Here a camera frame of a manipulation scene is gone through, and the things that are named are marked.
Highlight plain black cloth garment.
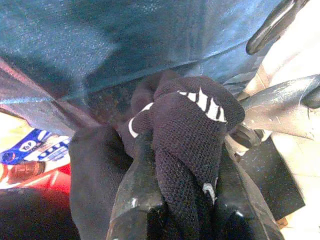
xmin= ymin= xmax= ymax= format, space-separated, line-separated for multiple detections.
xmin=68 ymin=124 xmax=135 ymax=240

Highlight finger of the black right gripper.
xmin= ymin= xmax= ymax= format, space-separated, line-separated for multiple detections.
xmin=237 ymin=74 xmax=320 ymax=141
xmin=245 ymin=0 xmax=311 ymax=56

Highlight blue fabric laundry bag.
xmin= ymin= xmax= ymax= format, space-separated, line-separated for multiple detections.
xmin=0 ymin=0 xmax=320 ymax=140

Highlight blue white red detergent pack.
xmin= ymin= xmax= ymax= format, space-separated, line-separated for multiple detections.
xmin=0 ymin=128 xmax=73 ymax=195

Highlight black knit garment white print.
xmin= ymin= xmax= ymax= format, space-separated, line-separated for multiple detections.
xmin=117 ymin=71 xmax=247 ymax=240

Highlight black floor mat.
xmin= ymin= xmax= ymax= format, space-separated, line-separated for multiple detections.
xmin=237 ymin=136 xmax=306 ymax=221

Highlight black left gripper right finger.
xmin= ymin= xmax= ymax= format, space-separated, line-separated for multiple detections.
xmin=217 ymin=143 xmax=285 ymax=240

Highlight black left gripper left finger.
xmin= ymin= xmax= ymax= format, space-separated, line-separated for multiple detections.
xmin=106 ymin=131 xmax=165 ymax=240

